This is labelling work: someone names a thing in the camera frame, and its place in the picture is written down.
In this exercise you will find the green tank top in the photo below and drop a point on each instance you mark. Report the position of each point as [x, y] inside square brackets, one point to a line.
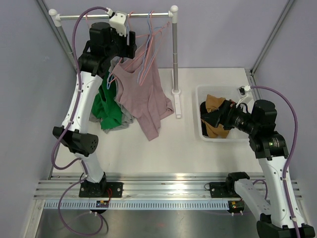
[104, 108]

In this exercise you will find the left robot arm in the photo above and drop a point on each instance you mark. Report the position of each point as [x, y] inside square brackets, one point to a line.
[107, 41]

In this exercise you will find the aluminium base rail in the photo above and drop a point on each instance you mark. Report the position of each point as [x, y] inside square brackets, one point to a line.
[138, 192]

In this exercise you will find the mauve pink tank top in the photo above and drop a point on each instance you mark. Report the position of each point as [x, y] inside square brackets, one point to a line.
[146, 102]

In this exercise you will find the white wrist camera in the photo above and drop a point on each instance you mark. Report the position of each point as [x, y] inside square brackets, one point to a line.
[245, 94]
[117, 20]

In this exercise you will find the white plastic basket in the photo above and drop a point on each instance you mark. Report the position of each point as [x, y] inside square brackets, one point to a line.
[242, 125]

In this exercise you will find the white clothes rack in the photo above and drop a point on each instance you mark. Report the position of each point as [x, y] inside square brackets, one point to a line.
[172, 14]

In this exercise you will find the grey tank top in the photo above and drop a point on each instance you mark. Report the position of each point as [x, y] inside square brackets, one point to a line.
[127, 118]

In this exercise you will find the mustard brown tank top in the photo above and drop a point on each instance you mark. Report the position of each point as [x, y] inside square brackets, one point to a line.
[210, 105]

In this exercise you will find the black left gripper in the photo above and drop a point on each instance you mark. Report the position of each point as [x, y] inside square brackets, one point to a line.
[128, 50]

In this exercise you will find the blue hanger under grey top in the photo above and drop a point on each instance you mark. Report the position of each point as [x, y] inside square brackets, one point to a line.
[111, 78]

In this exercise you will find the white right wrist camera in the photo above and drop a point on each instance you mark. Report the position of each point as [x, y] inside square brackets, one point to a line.
[245, 94]

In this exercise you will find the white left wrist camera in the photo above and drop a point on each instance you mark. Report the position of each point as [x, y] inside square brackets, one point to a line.
[117, 20]

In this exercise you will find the light blue wire hanger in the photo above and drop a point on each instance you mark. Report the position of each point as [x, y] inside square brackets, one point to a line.
[148, 49]

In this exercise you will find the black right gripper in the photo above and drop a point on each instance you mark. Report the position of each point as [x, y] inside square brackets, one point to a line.
[224, 115]

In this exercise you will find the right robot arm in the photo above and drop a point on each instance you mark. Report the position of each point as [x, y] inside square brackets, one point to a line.
[279, 216]

